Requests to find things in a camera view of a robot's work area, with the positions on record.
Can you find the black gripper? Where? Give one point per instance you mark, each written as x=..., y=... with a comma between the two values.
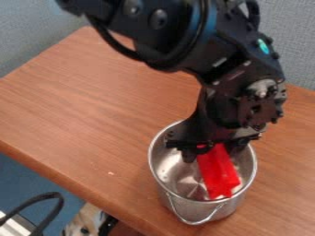
x=212, y=125

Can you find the metal pot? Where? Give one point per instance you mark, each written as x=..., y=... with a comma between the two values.
x=180, y=187

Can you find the red plastic block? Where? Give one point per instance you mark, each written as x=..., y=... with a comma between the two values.
x=217, y=172

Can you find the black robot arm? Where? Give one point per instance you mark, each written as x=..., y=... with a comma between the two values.
x=209, y=39

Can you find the grey device under table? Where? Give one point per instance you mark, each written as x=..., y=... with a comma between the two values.
x=17, y=226

